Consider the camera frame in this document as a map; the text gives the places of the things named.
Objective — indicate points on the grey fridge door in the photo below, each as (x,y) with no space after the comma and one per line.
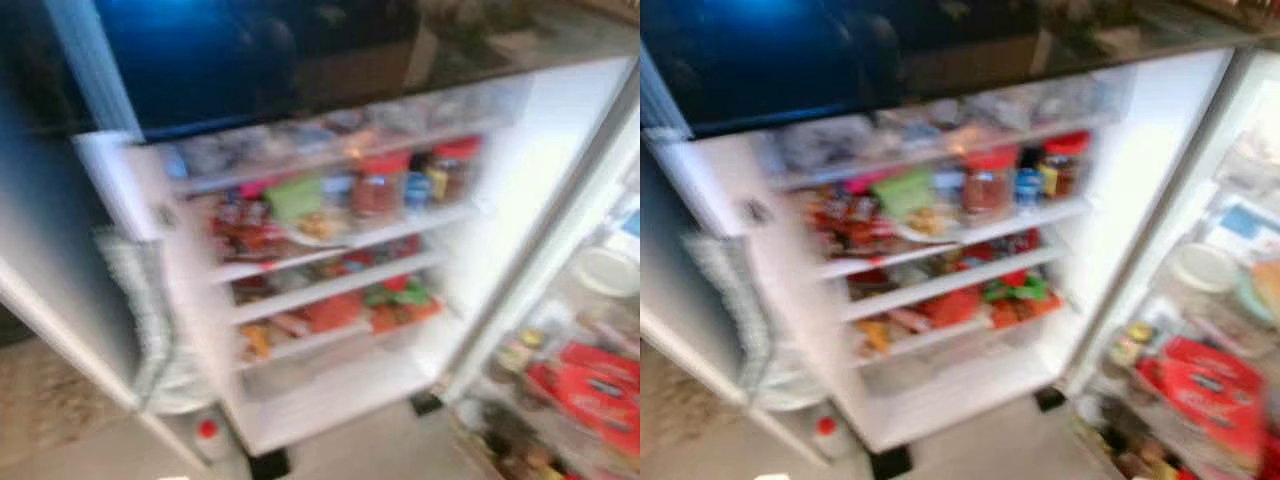
(60,250)
(690,250)

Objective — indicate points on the white fridge body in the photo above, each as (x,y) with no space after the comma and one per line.
(1150,200)
(530,200)

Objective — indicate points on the white fridge door with shelves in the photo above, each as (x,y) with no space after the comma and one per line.
(1200,310)
(560,330)

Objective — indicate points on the black fridge foot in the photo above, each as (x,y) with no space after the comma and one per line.
(425,403)
(268,463)
(890,462)
(1050,398)

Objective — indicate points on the clear fridge drawer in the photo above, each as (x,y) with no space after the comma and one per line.
(940,125)
(330,135)

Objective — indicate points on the round white bowl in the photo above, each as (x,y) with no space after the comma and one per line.
(607,270)
(1205,267)

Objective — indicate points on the red carton box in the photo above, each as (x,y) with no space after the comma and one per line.
(1205,385)
(590,390)

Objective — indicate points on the small jar yellow lid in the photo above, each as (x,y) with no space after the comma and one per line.
(520,350)
(1130,345)

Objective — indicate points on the dark jar red lid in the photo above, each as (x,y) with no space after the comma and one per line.
(455,168)
(1063,165)

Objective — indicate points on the red snack packets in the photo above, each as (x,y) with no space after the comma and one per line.
(850,225)
(240,228)

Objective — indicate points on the blue drink can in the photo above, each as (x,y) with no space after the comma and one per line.
(1028,185)
(418,188)

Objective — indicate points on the green and red package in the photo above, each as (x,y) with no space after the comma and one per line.
(400,295)
(1018,288)

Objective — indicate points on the dark glossy freezer door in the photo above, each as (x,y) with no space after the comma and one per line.
(800,50)
(200,60)

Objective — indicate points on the yellow food item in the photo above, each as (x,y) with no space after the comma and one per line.
(872,335)
(255,340)

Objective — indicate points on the green food package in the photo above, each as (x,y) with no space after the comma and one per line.
(903,192)
(295,197)

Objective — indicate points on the large jar red lid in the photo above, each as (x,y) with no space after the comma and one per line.
(988,180)
(378,185)

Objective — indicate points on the white bottle red cap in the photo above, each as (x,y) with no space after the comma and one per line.
(827,432)
(210,437)

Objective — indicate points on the white plate with food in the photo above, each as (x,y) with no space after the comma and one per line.
(320,228)
(925,222)

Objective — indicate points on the red orange food pack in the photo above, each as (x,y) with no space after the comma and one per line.
(950,305)
(330,312)

